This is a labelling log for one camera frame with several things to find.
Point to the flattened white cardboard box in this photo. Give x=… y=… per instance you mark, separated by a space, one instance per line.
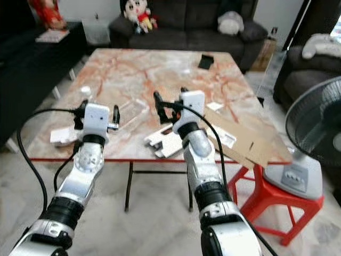
x=165 y=144

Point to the orange marble folding table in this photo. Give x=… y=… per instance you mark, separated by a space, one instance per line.
x=138 y=69

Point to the black wallet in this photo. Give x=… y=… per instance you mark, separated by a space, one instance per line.
x=206 y=62

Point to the white plush toy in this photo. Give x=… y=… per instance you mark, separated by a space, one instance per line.
x=319 y=45

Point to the brown cardboard sheet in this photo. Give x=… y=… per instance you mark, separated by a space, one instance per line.
x=240 y=136

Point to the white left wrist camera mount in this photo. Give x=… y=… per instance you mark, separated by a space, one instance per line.
x=97 y=118

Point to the pink white book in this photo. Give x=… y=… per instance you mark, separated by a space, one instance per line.
x=52 y=36

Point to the red plastic stool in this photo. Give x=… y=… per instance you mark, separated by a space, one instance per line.
x=272 y=194

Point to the brown cardboard box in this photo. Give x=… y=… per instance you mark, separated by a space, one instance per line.
x=264 y=53

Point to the red dressed doll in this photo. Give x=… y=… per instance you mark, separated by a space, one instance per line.
x=48 y=13

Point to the grey round plush toy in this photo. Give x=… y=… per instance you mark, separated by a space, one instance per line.
x=230 y=24

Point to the grey standing fan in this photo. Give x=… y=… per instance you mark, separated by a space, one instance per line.
x=295 y=178

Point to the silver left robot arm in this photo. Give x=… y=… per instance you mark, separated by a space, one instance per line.
x=85 y=170

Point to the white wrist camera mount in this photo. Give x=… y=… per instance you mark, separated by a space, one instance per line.
x=193 y=104
x=97 y=118

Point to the dark grey armchair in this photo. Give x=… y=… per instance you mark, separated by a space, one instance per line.
x=309 y=72

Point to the black low cabinet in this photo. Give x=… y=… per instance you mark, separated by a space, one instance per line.
x=26 y=69

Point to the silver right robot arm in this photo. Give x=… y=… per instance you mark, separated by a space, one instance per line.
x=200 y=146

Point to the dark grey sofa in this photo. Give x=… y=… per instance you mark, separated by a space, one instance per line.
x=186 y=32

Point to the clear plastic container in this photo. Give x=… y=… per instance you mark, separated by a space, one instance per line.
x=133 y=109

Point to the cartoon boy plush doll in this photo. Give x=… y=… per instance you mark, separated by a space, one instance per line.
x=138 y=12

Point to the small white paper slip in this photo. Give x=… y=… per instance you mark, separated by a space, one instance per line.
x=216 y=106

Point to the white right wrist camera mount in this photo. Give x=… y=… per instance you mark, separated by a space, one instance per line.
x=193 y=104

